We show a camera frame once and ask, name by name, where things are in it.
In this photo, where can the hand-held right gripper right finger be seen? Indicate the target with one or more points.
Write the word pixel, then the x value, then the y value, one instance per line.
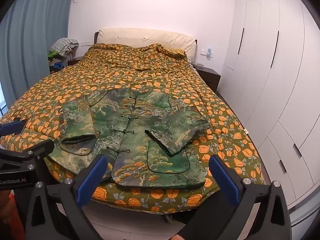
pixel 225 182

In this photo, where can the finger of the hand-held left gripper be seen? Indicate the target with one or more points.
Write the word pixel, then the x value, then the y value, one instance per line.
pixel 10 128
pixel 32 152

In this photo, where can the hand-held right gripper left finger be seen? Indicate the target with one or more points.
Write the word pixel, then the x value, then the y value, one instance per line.
pixel 92 177

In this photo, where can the green landscape print jacket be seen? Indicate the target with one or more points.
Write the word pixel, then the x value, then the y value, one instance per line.
pixel 130 135

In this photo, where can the person's left forearm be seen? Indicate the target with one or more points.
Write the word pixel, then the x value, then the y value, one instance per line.
pixel 5 217

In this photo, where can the pile of colourful clothes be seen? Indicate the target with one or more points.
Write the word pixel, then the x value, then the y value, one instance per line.
pixel 56 61

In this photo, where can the dark brown nightstand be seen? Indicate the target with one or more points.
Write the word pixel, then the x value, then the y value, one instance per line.
pixel 74 60
pixel 207 76

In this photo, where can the checked grey cloth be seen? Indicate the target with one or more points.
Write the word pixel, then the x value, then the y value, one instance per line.
pixel 63 44

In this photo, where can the grey-blue curtain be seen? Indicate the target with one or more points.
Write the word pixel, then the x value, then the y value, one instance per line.
pixel 30 30

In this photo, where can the green quilt with orange flowers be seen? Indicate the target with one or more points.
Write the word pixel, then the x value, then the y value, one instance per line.
pixel 150 80

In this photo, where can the white wardrobe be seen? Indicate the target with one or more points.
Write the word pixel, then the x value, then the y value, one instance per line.
pixel 275 80

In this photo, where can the cream padded headboard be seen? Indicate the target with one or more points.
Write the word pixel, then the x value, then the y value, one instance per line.
pixel 140 37

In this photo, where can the blue wall plug device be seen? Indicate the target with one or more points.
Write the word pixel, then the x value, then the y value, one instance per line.
pixel 209 53

